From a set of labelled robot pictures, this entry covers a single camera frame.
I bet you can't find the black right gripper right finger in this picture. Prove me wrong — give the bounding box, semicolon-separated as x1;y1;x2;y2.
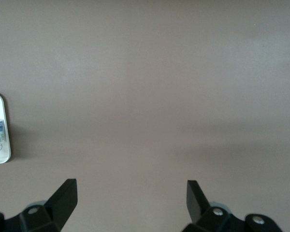
182;180;247;232

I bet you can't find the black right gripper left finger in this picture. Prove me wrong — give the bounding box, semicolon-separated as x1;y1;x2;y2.
4;178;77;232

